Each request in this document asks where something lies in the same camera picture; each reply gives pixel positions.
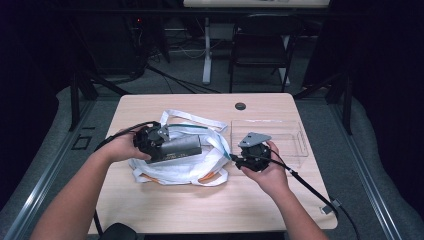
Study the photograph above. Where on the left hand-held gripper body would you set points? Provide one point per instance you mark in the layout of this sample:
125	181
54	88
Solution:
148	138

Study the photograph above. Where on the person's right hand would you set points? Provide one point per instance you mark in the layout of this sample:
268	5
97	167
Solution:
273	178

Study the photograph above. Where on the white tote bag colour patches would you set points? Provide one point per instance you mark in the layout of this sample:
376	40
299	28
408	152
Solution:
186	170

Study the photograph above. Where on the clear plastic container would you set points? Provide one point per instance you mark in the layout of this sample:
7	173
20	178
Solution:
290	143

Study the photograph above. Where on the aluminium floor rail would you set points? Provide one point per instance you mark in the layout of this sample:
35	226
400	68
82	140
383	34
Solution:
36	193
366	180

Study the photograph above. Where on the black chair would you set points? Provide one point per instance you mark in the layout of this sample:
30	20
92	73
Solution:
260	43

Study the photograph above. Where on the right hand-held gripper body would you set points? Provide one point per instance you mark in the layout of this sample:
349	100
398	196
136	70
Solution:
256	156

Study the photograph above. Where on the dark rounded object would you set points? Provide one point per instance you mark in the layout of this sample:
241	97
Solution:
118	232

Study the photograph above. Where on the person's left hand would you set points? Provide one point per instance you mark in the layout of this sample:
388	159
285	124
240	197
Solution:
121	148

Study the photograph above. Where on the white desk leg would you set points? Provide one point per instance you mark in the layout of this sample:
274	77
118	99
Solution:
207	60

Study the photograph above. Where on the metal bracket on table edge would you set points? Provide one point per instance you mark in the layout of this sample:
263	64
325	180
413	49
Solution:
328	208

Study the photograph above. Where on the black metal stand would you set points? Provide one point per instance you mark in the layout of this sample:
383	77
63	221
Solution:
348	103
74	100

